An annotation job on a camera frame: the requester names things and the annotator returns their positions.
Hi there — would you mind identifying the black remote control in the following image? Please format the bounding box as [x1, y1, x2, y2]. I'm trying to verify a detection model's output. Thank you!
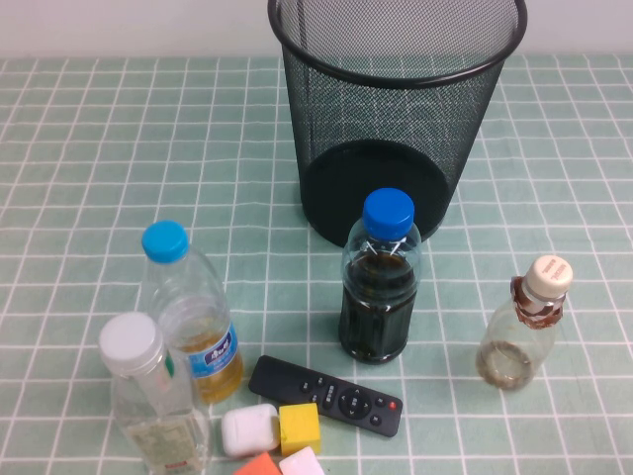
[247, 354, 405, 438]

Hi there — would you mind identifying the clear bottle white cap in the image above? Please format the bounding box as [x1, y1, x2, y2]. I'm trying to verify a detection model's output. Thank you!
[98, 312, 212, 475]

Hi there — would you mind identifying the yellow cube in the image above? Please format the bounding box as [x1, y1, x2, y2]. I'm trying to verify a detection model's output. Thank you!
[278, 402, 322, 456]

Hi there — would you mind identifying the black mesh wastebasket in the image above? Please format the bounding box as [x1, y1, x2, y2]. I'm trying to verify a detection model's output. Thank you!
[267, 0, 528, 248]

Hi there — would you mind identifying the orange block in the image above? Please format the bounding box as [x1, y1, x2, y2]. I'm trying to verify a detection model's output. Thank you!
[231, 450, 284, 475]

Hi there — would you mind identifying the yellow liquid bottle cyan cap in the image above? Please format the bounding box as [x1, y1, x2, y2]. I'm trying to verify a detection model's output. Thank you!
[140, 220, 245, 405]

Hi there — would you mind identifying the white block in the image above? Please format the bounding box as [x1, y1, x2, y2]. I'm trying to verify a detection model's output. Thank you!
[278, 445, 326, 475]

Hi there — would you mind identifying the small bottle beige cap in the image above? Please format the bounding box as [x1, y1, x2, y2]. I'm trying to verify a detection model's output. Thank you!
[476, 254, 575, 392]

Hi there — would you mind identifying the green checkered tablecloth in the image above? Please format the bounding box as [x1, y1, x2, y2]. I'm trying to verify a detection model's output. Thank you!
[0, 52, 633, 475]

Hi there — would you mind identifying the dark liquid bottle blue cap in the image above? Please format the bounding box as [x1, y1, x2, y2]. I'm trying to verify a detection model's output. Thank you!
[338, 187, 424, 365]

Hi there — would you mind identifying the white earbuds case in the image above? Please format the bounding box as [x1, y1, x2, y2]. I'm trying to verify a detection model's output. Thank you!
[221, 403, 281, 457]

